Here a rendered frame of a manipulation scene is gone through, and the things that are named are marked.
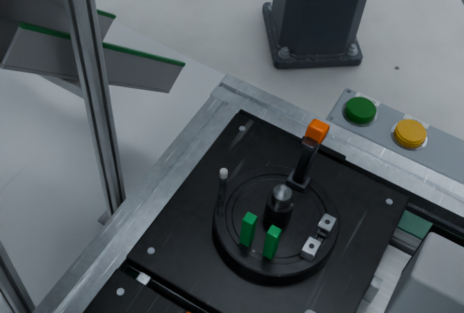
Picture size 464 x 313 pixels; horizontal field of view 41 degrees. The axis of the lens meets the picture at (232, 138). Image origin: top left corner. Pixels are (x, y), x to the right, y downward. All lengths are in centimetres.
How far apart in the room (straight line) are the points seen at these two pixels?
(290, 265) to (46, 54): 32
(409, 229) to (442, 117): 29
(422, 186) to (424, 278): 40
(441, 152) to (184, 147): 33
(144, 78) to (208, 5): 40
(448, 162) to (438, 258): 42
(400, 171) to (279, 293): 24
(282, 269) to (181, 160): 20
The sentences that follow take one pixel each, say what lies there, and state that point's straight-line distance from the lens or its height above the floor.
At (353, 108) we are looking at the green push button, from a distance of 82.
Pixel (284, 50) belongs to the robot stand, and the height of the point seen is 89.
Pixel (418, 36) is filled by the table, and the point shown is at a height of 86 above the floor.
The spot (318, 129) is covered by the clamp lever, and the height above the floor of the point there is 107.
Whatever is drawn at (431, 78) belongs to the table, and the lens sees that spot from 106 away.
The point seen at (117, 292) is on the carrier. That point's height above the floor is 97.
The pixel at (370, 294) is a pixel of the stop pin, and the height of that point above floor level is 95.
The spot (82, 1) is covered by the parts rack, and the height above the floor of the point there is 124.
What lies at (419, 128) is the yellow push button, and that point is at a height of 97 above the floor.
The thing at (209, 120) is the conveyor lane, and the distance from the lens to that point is 80.
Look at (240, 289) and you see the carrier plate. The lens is 67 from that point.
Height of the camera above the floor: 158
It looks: 53 degrees down
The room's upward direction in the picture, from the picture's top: 5 degrees clockwise
